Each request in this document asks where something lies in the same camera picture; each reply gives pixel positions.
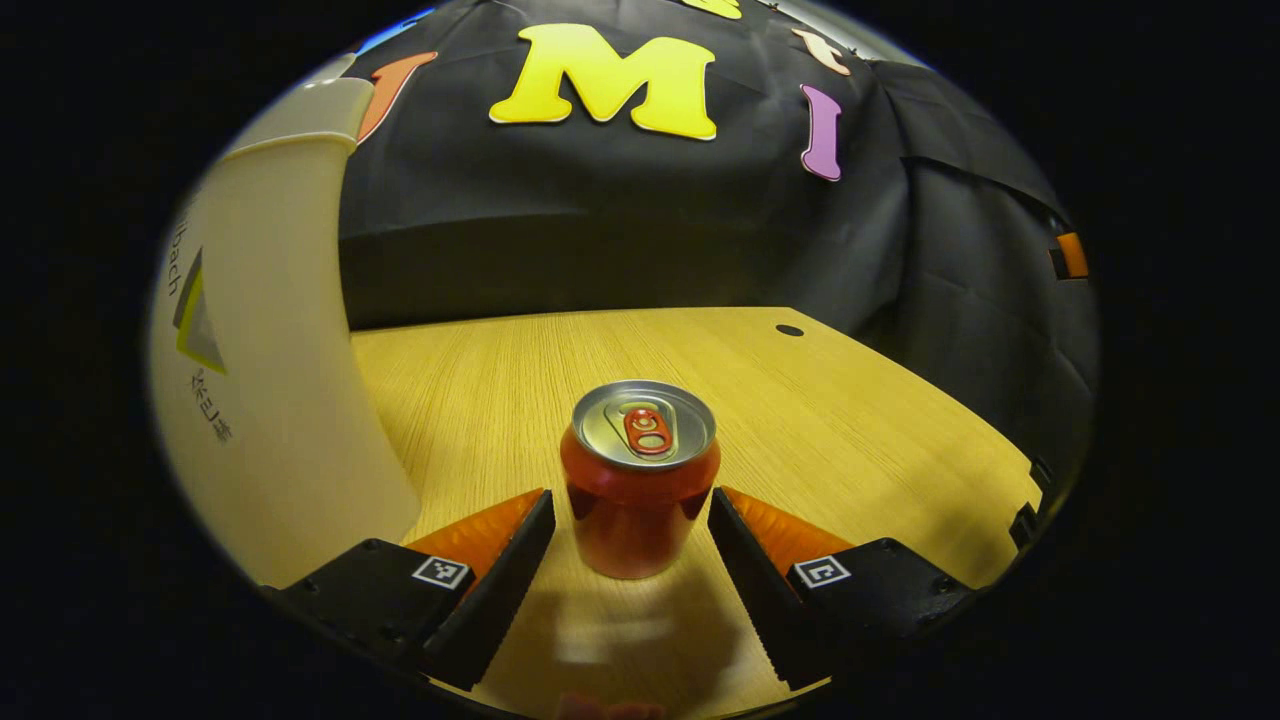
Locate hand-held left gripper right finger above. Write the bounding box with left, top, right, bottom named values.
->
left=707, top=486, right=976, bottom=693

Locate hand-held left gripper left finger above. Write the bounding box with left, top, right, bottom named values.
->
left=262, top=488, right=557, bottom=693

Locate red pop can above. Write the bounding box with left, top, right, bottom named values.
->
left=560, top=380, right=722, bottom=581

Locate wooden desktop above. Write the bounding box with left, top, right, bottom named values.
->
left=345, top=306, right=1044, bottom=720

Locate black backdrop cloth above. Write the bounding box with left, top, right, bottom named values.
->
left=338, top=0, right=1101, bottom=471

